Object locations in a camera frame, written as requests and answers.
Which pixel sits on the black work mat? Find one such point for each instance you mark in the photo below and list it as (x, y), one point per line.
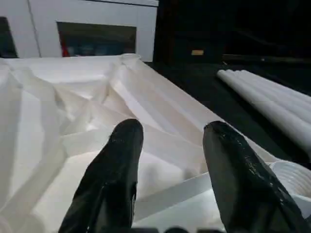
(204, 92)

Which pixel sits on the glossy black long bar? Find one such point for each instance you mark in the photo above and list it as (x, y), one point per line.
(272, 59)

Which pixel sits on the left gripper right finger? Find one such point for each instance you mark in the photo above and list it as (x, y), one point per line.
(243, 189)

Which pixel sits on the white cabinet with glass doors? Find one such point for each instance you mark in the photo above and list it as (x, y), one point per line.
(97, 14)

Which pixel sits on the white plastic table leg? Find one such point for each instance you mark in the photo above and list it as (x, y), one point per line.
(291, 83)
(286, 94)
(272, 114)

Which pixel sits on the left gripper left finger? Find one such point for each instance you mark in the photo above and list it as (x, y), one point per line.
(109, 179)

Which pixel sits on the white plastic table top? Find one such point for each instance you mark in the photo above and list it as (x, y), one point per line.
(63, 107)

